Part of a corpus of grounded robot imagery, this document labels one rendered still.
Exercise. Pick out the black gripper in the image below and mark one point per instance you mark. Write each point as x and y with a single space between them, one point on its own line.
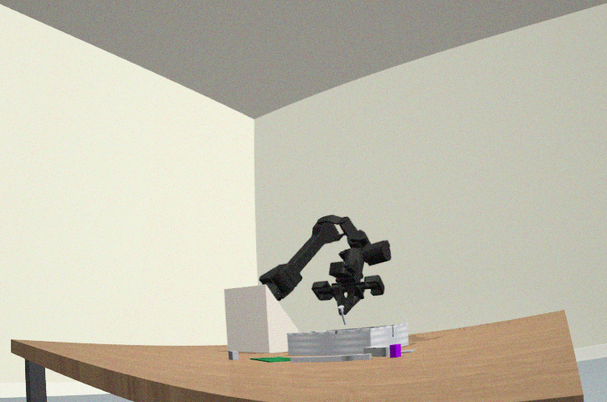
355 290

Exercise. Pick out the white headed pin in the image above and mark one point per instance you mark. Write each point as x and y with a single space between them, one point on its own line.
343 316

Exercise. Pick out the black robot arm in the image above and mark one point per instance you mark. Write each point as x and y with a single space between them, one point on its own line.
282 279

